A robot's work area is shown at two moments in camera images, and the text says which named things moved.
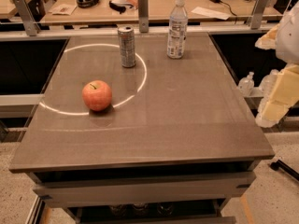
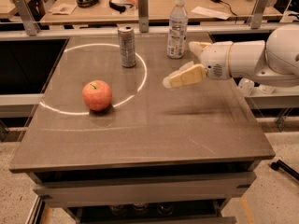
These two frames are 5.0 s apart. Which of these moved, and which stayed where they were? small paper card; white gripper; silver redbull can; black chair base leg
Moved: white gripper
Stayed: small paper card; silver redbull can; black chair base leg
